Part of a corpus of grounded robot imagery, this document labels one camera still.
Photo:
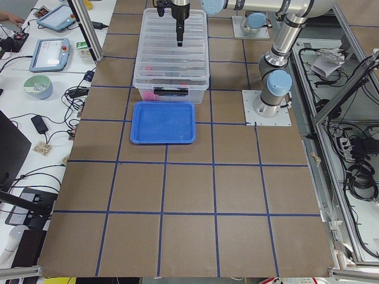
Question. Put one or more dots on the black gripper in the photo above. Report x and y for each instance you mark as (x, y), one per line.
(180, 12)

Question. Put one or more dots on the clear plastic box lid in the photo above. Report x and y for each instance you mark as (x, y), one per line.
(158, 48)

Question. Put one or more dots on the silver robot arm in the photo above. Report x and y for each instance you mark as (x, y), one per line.
(276, 81)
(254, 21)

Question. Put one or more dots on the clear plastic storage box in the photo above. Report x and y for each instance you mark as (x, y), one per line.
(172, 90)

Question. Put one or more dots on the blue plastic tray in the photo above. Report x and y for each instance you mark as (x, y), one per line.
(163, 123)

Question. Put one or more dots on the yellow toy corn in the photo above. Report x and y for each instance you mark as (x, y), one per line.
(87, 4)

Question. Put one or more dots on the green white carton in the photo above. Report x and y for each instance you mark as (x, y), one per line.
(83, 49)

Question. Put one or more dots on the teach pendant far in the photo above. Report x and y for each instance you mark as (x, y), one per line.
(58, 19)

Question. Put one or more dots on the teach pendant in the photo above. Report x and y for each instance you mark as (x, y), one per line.
(58, 19)
(50, 55)

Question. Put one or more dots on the teach pendant near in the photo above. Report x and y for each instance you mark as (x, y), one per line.
(50, 55)

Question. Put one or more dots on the green blue bowl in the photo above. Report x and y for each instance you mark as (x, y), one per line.
(39, 86)

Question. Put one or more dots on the black power adapter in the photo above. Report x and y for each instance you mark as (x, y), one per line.
(39, 124)

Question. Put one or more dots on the black laptop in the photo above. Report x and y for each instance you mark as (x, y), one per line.
(14, 150)

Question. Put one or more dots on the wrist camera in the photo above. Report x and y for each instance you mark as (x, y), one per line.
(160, 6)

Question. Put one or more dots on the aluminium frame post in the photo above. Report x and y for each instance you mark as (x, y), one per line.
(83, 19)

